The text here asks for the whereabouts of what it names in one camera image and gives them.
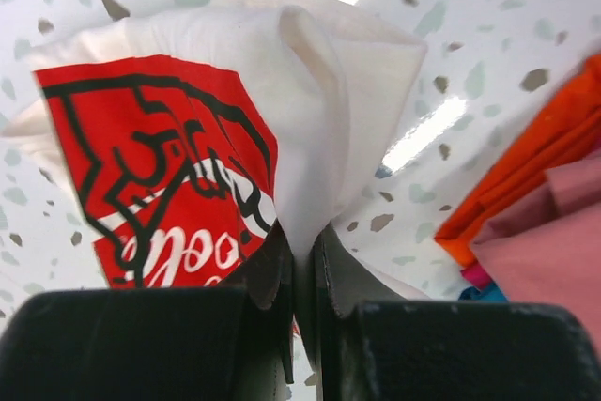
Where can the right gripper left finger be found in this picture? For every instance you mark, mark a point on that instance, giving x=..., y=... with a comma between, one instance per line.
x=231, y=341

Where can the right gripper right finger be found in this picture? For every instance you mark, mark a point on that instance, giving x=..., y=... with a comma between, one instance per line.
x=372, y=344

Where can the white t shirt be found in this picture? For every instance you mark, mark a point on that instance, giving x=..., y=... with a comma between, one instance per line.
x=183, y=138

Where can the magenta folded t shirt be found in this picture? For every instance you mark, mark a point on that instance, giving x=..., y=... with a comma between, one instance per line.
x=477, y=276

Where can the blue folded t shirt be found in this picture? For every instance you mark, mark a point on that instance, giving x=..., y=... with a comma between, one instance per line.
x=490, y=293

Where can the pink folded t shirt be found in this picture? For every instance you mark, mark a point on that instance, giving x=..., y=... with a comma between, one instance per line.
x=545, y=247

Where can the red folded t shirt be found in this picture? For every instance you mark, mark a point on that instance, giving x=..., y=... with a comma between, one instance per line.
x=564, y=131

